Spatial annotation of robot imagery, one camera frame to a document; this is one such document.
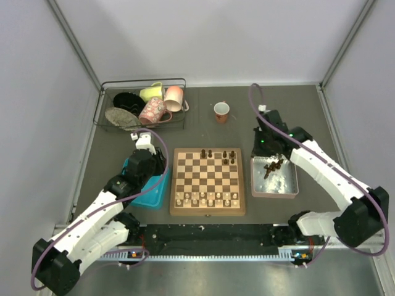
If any grey speckled plate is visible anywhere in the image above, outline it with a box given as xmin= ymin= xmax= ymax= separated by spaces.
xmin=104 ymin=107 xmax=141 ymax=131

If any white slotted cable duct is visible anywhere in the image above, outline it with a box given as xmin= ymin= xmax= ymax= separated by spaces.
xmin=98 ymin=245 xmax=312 ymax=263

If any black ridged bowl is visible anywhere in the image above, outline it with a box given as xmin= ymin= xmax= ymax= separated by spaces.
xmin=113 ymin=92 xmax=146 ymax=116

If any pink floral mug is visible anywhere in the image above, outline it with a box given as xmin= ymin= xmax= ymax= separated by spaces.
xmin=138 ymin=97 xmax=173 ymax=125

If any pink metal tin tray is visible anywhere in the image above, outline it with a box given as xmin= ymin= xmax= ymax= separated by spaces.
xmin=251 ymin=155 xmax=299 ymax=199

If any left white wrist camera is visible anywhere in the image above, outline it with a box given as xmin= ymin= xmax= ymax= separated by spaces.
xmin=130 ymin=132 xmax=156 ymax=155

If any pink white mug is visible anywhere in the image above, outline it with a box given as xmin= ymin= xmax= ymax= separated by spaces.
xmin=164 ymin=86 xmax=183 ymax=112

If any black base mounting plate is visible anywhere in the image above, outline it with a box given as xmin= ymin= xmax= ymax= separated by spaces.
xmin=135 ymin=224 xmax=295 ymax=256

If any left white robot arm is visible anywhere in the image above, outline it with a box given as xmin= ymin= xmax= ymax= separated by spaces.
xmin=30 ymin=146 xmax=169 ymax=295

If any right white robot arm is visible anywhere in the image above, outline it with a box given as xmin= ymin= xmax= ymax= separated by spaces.
xmin=252 ymin=105 xmax=389 ymax=248

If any wooden chess board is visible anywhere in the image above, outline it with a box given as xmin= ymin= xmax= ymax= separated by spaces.
xmin=169 ymin=147 xmax=246 ymax=216

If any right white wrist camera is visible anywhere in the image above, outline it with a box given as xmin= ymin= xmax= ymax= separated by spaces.
xmin=258 ymin=105 xmax=270 ymax=113

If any blue plastic tray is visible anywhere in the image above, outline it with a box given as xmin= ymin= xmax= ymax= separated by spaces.
xmin=130 ymin=169 xmax=171 ymax=210

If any dark pieces pile in tin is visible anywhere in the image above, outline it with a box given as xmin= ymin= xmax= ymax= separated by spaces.
xmin=264 ymin=159 xmax=284 ymax=179

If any yellow mug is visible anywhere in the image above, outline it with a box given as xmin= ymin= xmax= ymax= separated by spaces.
xmin=139 ymin=81 xmax=165 ymax=102

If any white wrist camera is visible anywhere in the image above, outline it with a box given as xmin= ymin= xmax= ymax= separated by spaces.
xmin=130 ymin=132 xmax=156 ymax=155
xmin=258 ymin=105 xmax=270 ymax=113

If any black wire dish rack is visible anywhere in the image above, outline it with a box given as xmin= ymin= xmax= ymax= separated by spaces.
xmin=93 ymin=78 xmax=186 ymax=131

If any brown mug white inside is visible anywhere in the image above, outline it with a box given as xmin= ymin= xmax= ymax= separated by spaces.
xmin=214 ymin=102 xmax=230 ymax=124

